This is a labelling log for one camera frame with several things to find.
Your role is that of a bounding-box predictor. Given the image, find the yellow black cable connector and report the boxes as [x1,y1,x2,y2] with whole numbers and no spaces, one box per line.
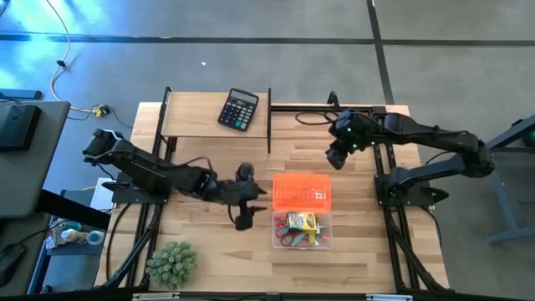
[90,104,111,120]

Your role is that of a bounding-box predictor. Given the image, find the white floor cable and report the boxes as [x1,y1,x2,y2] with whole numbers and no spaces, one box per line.
[43,0,104,115]

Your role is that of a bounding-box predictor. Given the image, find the black box on desk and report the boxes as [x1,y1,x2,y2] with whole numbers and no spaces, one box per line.
[0,104,43,153]

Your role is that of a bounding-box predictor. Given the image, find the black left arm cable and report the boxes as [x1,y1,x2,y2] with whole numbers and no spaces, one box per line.
[179,156,215,173]

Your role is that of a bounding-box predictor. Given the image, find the grey desk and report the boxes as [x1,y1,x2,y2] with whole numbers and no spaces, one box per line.
[0,99,72,219]

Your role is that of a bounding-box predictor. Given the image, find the green plant in white pot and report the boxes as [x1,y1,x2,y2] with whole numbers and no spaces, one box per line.
[145,240,200,292]

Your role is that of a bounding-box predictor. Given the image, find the black aluminium rig frame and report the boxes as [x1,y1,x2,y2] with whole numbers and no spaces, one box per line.
[94,86,452,301]

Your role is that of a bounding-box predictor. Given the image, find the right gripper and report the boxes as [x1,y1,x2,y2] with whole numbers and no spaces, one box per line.
[325,109,382,171]

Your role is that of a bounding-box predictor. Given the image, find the yellow green crayon box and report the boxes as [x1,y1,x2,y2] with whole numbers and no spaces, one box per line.
[285,211,320,236]

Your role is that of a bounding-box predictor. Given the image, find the dark storage cart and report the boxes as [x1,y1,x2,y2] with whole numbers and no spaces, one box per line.
[27,188,114,296]

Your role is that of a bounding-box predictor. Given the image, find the black flat device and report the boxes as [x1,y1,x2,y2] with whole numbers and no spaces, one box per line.
[0,88,43,101]

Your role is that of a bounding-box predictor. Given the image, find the white bracket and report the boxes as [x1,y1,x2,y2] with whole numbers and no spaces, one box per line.
[131,292,181,301]
[365,293,414,301]

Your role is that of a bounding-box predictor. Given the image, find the black desk calculator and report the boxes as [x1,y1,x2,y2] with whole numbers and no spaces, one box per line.
[217,87,260,133]

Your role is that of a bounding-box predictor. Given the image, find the blue grey metal table frame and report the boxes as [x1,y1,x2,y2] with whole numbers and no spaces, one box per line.
[467,113,535,246]

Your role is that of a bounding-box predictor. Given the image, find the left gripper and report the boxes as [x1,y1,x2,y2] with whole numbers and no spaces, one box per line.
[207,162,269,232]

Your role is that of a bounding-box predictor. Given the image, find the white bottle with teal cap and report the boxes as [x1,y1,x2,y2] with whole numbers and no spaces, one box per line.
[60,228,106,247]

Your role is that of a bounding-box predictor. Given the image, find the black computer mouse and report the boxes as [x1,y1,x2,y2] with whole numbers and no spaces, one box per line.
[0,244,25,288]

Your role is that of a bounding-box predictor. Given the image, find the red handled scissors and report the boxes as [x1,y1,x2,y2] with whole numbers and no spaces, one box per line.
[273,222,313,249]

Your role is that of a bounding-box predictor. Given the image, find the white paper sheet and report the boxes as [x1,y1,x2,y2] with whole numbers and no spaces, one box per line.
[89,176,117,212]

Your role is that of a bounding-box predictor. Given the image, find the clear pencil box orange lid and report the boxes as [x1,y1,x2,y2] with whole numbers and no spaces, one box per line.
[271,172,334,251]

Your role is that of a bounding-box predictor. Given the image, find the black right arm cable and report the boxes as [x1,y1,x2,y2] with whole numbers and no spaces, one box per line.
[293,110,340,127]

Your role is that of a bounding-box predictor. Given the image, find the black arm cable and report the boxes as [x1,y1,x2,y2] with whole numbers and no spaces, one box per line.
[293,110,340,127]
[179,156,215,173]

